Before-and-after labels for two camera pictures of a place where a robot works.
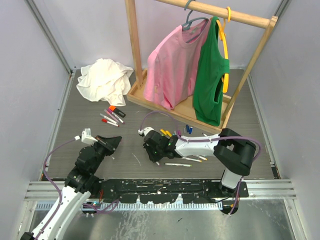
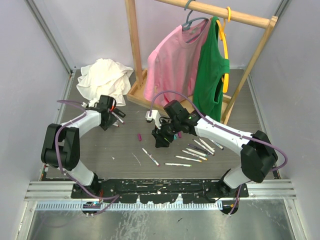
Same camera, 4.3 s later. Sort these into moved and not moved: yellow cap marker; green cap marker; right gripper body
Moved: right gripper body
Not moved: yellow cap marker; green cap marker
